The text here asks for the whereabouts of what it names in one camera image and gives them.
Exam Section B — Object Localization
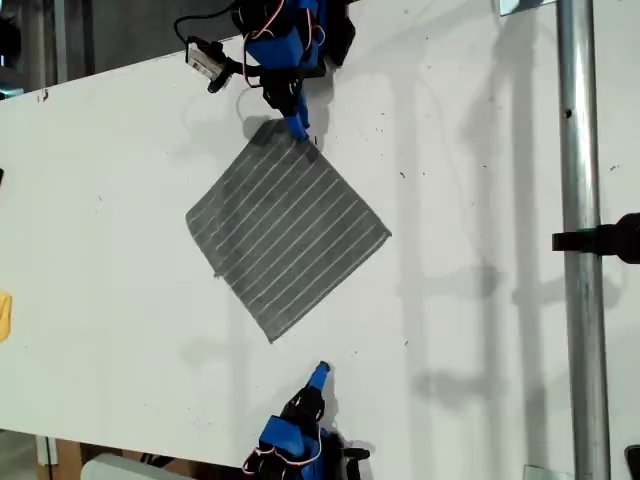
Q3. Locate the grey white-striped towel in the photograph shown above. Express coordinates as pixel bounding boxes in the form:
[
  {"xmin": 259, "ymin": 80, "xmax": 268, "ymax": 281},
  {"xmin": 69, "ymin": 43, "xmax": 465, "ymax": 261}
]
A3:
[{"xmin": 184, "ymin": 118, "xmax": 393, "ymax": 345}]

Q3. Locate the grey metal bar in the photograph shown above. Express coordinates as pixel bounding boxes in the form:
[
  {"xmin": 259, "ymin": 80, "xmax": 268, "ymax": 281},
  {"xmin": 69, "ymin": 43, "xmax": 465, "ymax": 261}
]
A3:
[{"xmin": 52, "ymin": 0, "xmax": 70, "ymax": 84}]

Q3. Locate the white table leg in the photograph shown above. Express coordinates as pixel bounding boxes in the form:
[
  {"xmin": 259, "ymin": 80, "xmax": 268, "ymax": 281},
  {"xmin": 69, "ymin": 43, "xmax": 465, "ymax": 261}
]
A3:
[{"xmin": 34, "ymin": 434, "xmax": 59, "ymax": 469}]

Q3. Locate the black round object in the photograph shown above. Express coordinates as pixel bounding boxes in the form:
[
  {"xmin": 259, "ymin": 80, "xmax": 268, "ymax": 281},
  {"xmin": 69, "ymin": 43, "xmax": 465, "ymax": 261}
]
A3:
[{"xmin": 0, "ymin": 14, "xmax": 24, "ymax": 70}]

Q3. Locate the black clamp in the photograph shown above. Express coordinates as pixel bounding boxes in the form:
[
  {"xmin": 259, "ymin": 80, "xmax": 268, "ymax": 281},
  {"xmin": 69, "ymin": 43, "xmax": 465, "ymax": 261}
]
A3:
[{"xmin": 551, "ymin": 212, "xmax": 640, "ymax": 265}]

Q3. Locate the yellow object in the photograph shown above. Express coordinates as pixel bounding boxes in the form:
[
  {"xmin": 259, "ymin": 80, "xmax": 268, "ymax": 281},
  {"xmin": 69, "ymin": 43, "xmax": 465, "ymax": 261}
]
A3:
[{"xmin": 0, "ymin": 292, "xmax": 14, "ymax": 343}]

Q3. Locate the black camera stalk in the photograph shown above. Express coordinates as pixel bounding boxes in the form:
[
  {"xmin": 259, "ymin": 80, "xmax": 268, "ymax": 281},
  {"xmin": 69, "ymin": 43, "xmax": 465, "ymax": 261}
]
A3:
[{"xmin": 207, "ymin": 57, "xmax": 262, "ymax": 95}]

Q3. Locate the black camera cable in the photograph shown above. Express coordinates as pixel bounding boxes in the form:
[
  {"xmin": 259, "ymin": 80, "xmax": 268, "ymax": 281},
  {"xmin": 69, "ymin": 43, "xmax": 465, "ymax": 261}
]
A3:
[{"xmin": 173, "ymin": 0, "xmax": 239, "ymax": 46}]

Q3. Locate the steel post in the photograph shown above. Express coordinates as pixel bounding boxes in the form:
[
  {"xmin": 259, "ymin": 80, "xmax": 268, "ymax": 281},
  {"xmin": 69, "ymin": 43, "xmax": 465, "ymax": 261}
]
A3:
[{"xmin": 555, "ymin": 0, "xmax": 614, "ymax": 480}]

